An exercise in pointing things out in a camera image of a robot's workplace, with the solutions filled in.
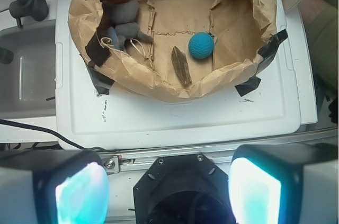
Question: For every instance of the crumpled brown paper bag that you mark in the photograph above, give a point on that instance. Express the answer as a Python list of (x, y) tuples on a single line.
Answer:
[(245, 37)]

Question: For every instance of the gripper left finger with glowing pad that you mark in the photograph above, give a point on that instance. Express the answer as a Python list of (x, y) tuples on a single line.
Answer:
[(53, 186)]

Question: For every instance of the black faucet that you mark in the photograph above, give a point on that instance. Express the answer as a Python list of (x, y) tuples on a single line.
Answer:
[(36, 9)]

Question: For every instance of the white toy sink basin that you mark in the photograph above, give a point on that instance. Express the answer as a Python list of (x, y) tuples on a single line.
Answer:
[(28, 81)]

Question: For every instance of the aluminium frame rail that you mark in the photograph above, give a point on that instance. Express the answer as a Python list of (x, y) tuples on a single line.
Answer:
[(219, 153)]

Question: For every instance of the grey plush mouse toy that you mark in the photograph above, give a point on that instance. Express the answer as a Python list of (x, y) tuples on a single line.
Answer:
[(123, 16)]

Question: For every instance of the white plastic bin lid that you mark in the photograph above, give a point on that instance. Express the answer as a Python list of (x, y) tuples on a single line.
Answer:
[(283, 101)]

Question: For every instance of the blue dimpled ball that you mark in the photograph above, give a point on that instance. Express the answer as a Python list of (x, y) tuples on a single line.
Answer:
[(201, 45)]

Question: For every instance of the brown wood bark piece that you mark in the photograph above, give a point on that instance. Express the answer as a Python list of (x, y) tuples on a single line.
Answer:
[(181, 66)]

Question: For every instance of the black octagonal mount plate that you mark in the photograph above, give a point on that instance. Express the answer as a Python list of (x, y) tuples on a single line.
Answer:
[(183, 189)]

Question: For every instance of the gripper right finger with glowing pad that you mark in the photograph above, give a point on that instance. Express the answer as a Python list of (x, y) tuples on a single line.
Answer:
[(287, 183)]

